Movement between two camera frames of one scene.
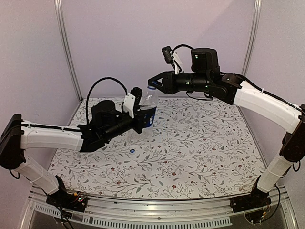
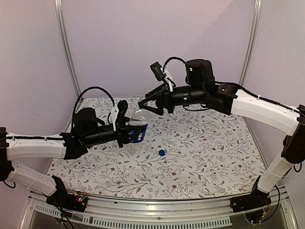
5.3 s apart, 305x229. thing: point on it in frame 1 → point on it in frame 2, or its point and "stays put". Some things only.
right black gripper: (167, 81) → (163, 97)
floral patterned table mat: (202, 150) stays put
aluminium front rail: (214, 213) stays put
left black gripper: (140, 122) → (123, 132)
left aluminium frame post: (60, 25) stays put
